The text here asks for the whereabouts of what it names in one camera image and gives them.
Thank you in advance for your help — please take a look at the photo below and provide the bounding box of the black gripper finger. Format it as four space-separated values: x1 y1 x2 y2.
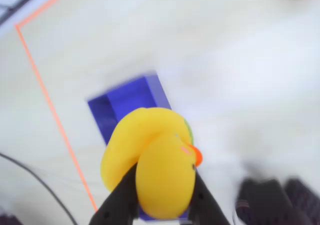
188 171 231 225
88 164 140 225

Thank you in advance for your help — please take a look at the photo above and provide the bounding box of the yellow rubber duck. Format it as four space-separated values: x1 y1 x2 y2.
99 106 204 221

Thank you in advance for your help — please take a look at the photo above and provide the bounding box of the blue plastic box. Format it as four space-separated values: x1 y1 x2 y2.
86 71 191 222

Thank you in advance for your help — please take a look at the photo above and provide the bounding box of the orange tape line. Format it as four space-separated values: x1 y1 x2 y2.
14 23 99 213
14 0 77 30

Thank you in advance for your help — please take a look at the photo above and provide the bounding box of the long black cable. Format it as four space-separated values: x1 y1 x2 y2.
0 151 79 225

